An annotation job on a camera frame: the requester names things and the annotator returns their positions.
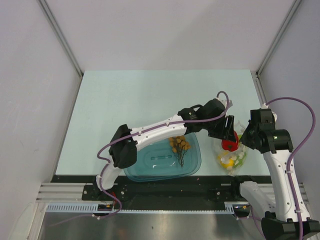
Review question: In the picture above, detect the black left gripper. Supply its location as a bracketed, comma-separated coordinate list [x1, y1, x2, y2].
[203, 113, 235, 142]

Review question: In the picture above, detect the red fake food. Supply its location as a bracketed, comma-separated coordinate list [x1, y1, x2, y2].
[221, 131, 239, 152]

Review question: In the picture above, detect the yellow fake lemon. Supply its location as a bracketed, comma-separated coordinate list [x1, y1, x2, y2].
[217, 152, 237, 169]

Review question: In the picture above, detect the green fake food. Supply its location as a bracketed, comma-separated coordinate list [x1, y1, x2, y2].
[234, 142, 248, 168]

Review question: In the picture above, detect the clear polka dot zip bag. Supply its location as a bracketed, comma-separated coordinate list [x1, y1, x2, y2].
[212, 120, 249, 176]

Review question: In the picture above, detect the brown fake berry bunch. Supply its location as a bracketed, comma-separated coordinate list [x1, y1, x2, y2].
[168, 135, 191, 167]

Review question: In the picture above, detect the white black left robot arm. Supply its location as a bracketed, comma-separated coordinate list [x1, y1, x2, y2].
[93, 97, 236, 200]

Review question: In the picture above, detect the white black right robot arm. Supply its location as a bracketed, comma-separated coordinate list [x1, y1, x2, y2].
[230, 108, 320, 240]

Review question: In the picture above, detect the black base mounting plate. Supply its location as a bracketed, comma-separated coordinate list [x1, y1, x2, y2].
[51, 174, 292, 203]

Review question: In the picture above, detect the teal transparent plastic container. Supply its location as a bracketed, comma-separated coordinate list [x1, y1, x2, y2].
[124, 133, 202, 182]

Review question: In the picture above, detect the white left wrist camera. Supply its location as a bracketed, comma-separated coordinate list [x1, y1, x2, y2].
[220, 99, 233, 109]

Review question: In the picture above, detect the right aluminium corner post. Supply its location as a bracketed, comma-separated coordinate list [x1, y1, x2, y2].
[254, 0, 303, 76]

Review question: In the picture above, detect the aluminium corner post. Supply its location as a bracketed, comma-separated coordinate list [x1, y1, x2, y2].
[254, 0, 303, 76]
[36, 0, 84, 79]

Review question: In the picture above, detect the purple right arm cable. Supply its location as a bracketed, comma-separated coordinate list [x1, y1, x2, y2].
[234, 96, 315, 240]

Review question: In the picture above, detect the aluminium front frame rail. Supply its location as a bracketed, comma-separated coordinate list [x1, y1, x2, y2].
[36, 183, 308, 205]

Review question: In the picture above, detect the left aluminium corner post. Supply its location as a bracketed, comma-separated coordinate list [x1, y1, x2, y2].
[36, 0, 84, 79]

